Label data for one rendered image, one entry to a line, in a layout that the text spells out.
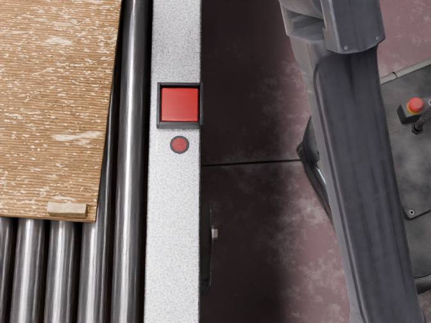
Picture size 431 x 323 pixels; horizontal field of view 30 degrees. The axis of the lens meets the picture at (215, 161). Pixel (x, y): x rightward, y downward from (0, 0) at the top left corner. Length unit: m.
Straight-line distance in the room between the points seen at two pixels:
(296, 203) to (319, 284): 0.23
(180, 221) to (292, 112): 1.13
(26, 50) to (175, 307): 0.48
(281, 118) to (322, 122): 1.65
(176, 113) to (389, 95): 0.94
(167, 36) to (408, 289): 0.76
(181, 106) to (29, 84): 0.25
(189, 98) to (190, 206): 0.18
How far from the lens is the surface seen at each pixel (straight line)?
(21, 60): 1.36
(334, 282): 2.20
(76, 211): 1.22
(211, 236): 1.33
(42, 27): 1.38
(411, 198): 2.02
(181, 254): 1.24
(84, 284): 1.24
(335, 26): 0.61
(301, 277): 2.18
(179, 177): 1.27
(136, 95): 1.32
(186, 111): 1.30
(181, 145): 1.29
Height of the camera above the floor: 2.12
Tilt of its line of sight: 70 degrees down
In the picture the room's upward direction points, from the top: 5 degrees clockwise
